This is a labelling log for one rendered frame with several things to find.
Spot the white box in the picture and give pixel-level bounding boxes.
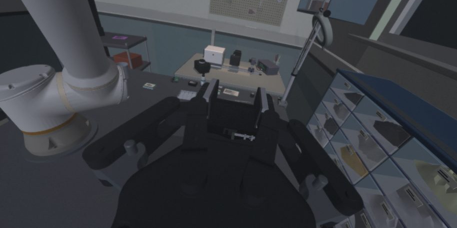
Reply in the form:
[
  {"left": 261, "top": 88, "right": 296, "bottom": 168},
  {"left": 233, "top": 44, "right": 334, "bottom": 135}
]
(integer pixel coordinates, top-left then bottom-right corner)
[{"left": 203, "top": 45, "right": 227, "bottom": 69}]

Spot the orange box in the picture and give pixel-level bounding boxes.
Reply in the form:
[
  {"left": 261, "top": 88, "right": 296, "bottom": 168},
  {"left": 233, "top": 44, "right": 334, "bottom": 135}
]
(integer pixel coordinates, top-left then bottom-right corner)
[{"left": 113, "top": 51, "right": 144, "bottom": 70}]

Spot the grey meter box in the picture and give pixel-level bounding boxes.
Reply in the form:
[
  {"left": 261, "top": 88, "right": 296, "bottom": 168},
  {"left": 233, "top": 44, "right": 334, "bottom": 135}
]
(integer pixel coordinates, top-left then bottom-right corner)
[{"left": 256, "top": 59, "right": 280, "bottom": 77}]

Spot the black block device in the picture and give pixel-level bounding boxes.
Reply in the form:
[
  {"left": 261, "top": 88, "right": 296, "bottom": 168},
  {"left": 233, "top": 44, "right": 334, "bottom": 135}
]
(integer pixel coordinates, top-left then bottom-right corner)
[{"left": 229, "top": 50, "right": 243, "bottom": 67}]

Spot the grey optical rail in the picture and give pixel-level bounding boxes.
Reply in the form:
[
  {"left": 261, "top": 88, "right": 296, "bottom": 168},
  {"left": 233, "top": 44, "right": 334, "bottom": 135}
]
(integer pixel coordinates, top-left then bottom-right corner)
[{"left": 223, "top": 64, "right": 264, "bottom": 77}]

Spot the beige side table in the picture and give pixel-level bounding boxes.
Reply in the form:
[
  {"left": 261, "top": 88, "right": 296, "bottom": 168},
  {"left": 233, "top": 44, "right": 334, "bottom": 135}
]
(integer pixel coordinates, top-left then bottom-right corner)
[{"left": 174, "top": 53, "right": 287, "bottom": 97}]

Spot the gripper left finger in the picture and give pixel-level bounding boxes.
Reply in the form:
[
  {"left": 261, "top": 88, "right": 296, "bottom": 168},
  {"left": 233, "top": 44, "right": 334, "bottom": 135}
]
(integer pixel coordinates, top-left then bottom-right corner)
[{"left": 82, "top": 78, "right": 220, "bottom": 181}]

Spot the dark shelf cart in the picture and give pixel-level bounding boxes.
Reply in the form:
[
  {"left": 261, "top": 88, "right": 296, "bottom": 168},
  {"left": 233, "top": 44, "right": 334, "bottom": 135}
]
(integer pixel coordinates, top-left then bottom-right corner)
[{"left": 100, "top": 32, "right": 152, "bottom": 74}]

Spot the grey magnifier lamp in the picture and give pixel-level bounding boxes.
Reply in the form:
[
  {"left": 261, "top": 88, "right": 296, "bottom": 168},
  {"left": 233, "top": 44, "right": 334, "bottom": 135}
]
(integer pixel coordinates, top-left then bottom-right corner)
[{"left": 278, "top": 9, "right": 335, "bottom": 108}]

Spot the blue drawer cabinet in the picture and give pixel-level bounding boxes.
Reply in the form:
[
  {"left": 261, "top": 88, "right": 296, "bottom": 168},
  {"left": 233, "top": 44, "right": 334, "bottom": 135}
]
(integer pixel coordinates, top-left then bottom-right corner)
[{"left": 306, "top": 69, "right": 457, "bottom": 228}]

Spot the black camera body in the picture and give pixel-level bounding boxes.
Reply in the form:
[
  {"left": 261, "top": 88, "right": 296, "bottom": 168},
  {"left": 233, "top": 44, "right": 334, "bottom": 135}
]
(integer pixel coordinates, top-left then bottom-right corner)
[{"left": 207, "top": 94, "right": 261, "bottom": 143}]

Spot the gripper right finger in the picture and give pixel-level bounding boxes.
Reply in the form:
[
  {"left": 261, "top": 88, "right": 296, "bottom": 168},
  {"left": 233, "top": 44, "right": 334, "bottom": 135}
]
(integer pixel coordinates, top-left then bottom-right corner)
[{"left": 254, "top": 86, "right": 365, "bottom": 218}]

